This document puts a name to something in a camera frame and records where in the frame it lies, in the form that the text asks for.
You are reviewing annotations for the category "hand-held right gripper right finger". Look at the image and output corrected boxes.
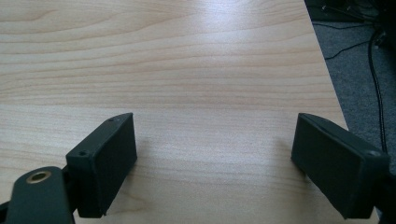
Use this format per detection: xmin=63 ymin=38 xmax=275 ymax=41
xmin=290 ymin=112 xmax=391 ymax=220

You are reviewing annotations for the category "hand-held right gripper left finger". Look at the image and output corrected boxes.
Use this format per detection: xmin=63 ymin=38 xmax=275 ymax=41
xmin=65 ymin=112 xmax=138 ymax=218

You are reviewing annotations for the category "dark equipment on floor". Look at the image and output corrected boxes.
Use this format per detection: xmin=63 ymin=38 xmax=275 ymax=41
xmin=304 ymin=0 xmax=396 ymax=23

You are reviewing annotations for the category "thick black braided cable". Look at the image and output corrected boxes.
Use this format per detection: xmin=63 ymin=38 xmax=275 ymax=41
xmin=367 ymin=28 xmax=389 ymax=154

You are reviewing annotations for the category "thin black cable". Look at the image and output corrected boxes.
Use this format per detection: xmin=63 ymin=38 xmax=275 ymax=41
xmin=312 ymin=21 xmax=375 ymax=31
xmin=324 ymin=40 xmax=372 ymax=61

